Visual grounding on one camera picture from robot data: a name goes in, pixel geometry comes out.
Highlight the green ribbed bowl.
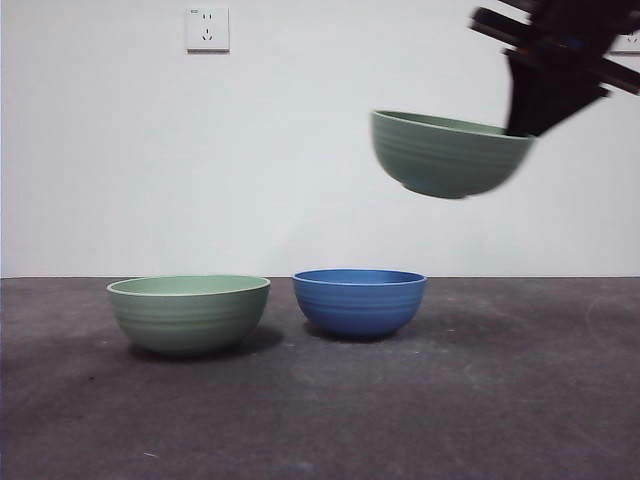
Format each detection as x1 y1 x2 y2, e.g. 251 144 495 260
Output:
106 274 272 358
370 109 537 201

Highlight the blue ribbed bowl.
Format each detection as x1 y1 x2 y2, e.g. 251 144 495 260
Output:
291 268 429 343

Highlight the white wall socket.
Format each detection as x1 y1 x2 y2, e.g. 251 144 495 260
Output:
186 6 231 55
610 32 640 55

